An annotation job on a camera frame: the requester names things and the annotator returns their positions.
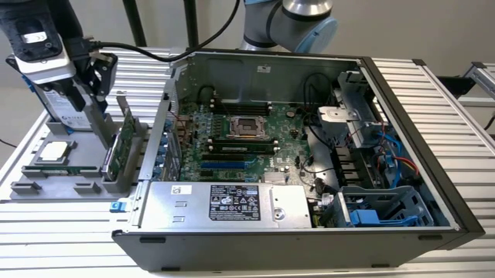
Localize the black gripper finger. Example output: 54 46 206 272
61 76 86 113
89 53 118 101

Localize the graphics card black cooler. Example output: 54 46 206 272
100 90 138 182

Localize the hard disk blue carrier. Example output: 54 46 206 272
21 72 96 136

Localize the black stand pole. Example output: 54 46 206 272
122 0 148 47
182 0 200 50

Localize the silver CPU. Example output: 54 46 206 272
33 141 76 163

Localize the grey parts rack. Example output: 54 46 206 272
10 95 152 200

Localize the loose green RAM stick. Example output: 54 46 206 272
22 165 97 177

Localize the CPU socket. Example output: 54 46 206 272
228 115 268 137

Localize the long black expansion slot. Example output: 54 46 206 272
201 154 248 162

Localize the metal socket cover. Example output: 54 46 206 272
229 115 266 137

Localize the blue expansion slot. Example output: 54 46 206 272
200 162 249 171

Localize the installed RAM stick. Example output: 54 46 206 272
210 144 278 154

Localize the silver power supply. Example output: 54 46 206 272
133 181 313 229

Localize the green motherboard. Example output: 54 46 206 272
169 100 329 193

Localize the silver chipset heatsink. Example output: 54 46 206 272
264 171 290 184

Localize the metal drive cage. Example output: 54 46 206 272
316 71 389 149

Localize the open black PC case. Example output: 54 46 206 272
110 47 487 273

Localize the empty blue disk carrier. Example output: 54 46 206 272
345 194 422 228

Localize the grey disk bay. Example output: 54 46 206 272
320 185 436 228

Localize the neighbouring slatted metal table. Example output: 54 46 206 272
436 61 495 108

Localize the black camera cable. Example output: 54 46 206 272
86 0 242 63

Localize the white camera black mount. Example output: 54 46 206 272
0 8 77 85

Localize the black looped cable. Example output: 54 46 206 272
197 85 216 103

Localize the black internal cable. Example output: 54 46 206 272
301 72 336 128

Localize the blue wire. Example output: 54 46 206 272
370 130 405 191

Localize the red wire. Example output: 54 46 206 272
393 155 421 177

